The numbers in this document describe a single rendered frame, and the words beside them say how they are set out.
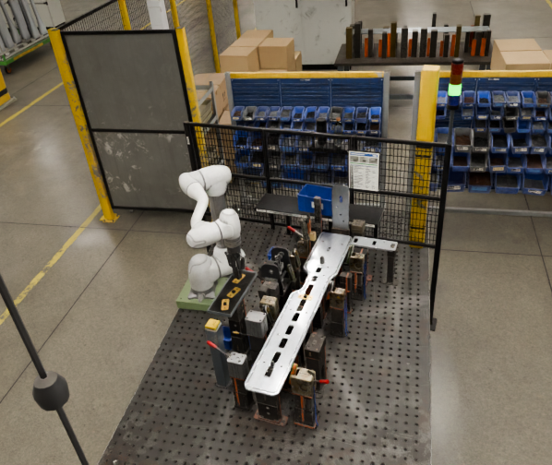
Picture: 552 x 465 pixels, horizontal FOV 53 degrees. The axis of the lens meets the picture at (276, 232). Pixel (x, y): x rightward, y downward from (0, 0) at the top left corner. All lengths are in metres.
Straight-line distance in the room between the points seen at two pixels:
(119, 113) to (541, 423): 4.28
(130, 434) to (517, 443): 2.33
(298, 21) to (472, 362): 6.81
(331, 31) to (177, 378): 7.34
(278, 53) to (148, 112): 2.75
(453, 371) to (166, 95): 3.33
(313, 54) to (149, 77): 5.03
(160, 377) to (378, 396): 1.23
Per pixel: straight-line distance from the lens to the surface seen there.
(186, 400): 3.20
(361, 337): 3.41
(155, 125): 5.40
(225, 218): 2.86
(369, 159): 3.77
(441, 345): 4.39
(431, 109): 3.60
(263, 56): 7.69
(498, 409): 4.09
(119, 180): 5.90
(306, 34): 9.74
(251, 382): 2.81
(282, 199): 4.06
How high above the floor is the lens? 3.13
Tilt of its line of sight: 34 degrees down
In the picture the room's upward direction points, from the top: 6 degrees counter-clockwise
